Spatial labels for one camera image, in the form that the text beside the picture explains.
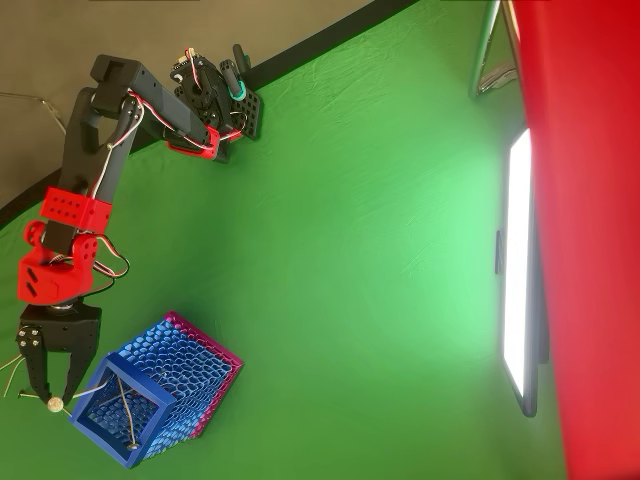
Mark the green cloth with black edge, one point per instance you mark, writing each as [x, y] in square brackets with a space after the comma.
[350, 250]

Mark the chrome tubular stand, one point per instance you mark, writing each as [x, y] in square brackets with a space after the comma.
[482, 50]

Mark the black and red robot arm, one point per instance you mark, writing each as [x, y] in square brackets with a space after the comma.
[160, 100]

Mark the blue and pink mesh basket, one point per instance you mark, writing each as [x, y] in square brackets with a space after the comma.
[185, 360]

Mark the flat LED light panel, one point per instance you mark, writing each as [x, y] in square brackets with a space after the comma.
[517, 250]

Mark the blurred red object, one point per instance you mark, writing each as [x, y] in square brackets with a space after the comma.
[590, 200]

